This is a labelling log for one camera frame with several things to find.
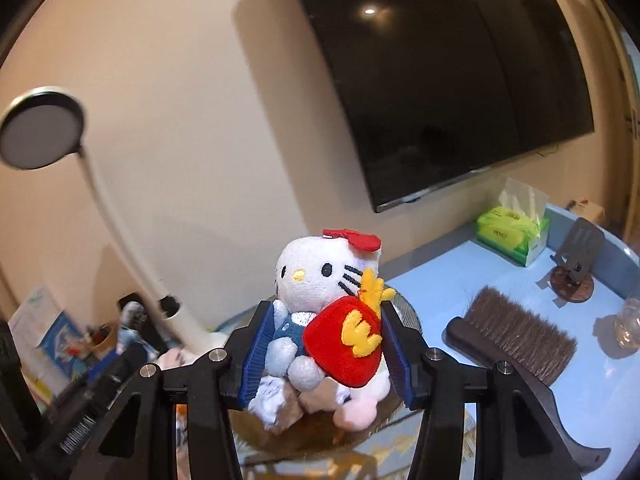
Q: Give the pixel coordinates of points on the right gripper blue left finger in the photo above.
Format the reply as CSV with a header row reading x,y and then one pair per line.
x,y
136,438

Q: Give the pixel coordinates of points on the Hello Kitty plush toy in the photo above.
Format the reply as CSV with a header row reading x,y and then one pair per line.
x,y
327,310

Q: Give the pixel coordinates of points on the paper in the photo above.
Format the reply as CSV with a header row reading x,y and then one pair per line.
x,y
276,404

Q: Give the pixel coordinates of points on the patterned blue table mat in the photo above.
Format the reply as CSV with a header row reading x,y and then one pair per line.
x,y
360,454

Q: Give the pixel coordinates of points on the black phone stand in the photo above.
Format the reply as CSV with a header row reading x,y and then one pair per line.
x,y
571,279

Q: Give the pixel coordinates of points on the black smartphone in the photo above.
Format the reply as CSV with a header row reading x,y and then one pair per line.
x,y
136,326

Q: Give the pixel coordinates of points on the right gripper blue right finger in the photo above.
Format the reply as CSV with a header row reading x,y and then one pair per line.
x,y
515,437

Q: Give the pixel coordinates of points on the brown paper pen holder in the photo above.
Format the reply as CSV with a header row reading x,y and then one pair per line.
x,y
103,339

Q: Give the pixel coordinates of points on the three-ball dango plush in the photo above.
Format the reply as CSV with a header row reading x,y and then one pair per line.
x,y
353,409

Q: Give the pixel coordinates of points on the clear glass cup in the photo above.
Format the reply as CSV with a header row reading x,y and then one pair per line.
x,y
627,325

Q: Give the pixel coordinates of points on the green tissue box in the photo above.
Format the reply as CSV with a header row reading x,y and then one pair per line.
x,y
517,226

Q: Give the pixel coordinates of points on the black wall television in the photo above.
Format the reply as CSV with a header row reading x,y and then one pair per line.
x,y
434,90

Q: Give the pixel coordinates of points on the upright blue white books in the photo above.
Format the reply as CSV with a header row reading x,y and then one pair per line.
x,y
48,342

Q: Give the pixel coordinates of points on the amber ribbed glass bowl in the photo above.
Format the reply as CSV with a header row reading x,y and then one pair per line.
x,y
287,341

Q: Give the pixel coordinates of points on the white desk lamp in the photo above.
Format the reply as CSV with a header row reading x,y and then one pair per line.
x,y
46,124

